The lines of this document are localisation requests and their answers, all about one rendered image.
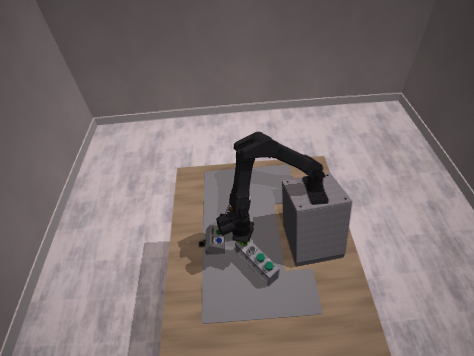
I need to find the grey flat mat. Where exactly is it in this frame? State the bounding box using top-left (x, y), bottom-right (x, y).
top-left (202, 165), bottom-right (323, 324)

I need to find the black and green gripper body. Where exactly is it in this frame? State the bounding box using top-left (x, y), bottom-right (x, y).
top-left (232, 221), bottom-right (254, 244)

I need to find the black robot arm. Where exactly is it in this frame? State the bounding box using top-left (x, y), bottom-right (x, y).
top-left (216, 132), bottom-right (329, 237)

